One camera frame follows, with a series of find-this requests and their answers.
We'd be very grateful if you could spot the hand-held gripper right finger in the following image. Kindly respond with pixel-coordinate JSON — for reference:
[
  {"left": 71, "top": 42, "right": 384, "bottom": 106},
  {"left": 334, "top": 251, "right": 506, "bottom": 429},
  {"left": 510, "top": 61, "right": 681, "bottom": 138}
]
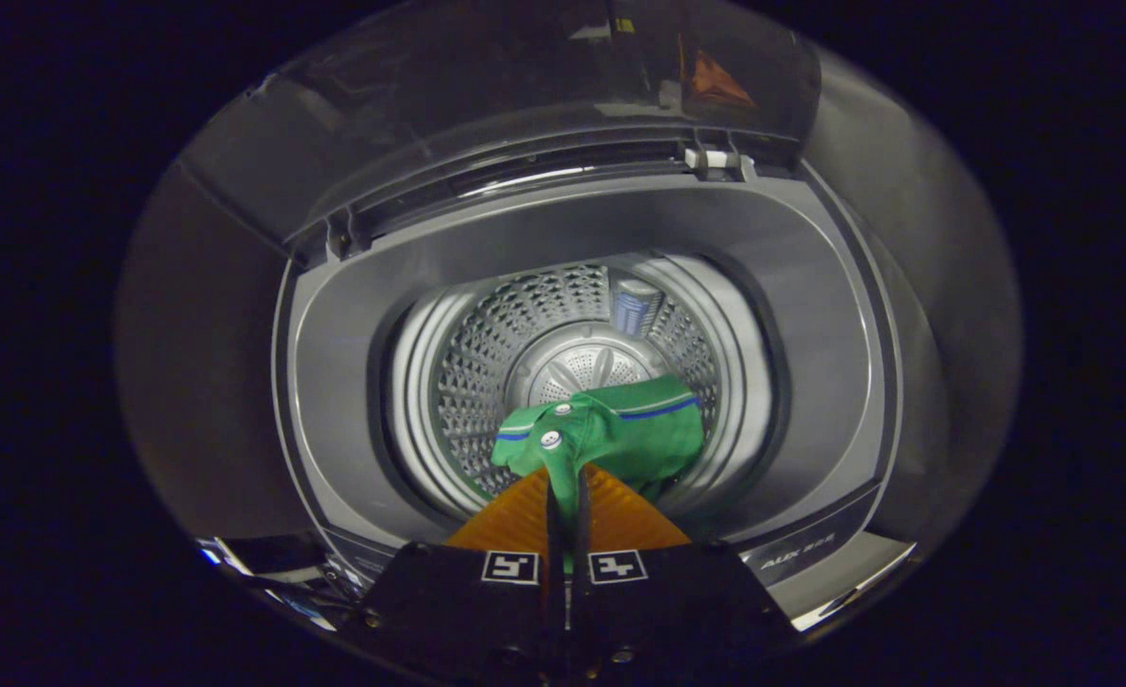
[{"left": 568, "top": 466, "right": 798, "bottom": 680}]

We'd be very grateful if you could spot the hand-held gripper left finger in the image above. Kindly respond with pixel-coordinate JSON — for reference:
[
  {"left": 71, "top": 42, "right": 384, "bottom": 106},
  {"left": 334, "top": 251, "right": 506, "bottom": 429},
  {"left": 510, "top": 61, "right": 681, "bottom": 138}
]
[{"left": 348, "top": 466, "right": 564, "bottom": 683}]

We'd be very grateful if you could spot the green polo shirt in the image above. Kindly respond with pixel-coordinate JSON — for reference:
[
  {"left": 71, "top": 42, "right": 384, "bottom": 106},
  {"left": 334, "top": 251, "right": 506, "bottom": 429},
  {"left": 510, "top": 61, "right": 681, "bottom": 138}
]
[{"left": 491, "top": 374, "right": 705, "bottom": 573}]

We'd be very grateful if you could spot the grey washing machine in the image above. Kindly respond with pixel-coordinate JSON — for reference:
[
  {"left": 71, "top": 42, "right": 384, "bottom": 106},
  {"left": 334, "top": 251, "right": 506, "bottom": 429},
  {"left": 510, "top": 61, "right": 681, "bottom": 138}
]
[{"left": 272, "top": 143, "right": 917, "bottom": 631}]

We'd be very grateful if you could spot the dark washing machine lid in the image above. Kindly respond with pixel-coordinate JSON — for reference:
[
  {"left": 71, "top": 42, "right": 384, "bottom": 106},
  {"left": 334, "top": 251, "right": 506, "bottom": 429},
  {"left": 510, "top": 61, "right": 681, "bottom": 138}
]
[{"left": 177, "top": 0, "right": 822, "bottom": 263}]

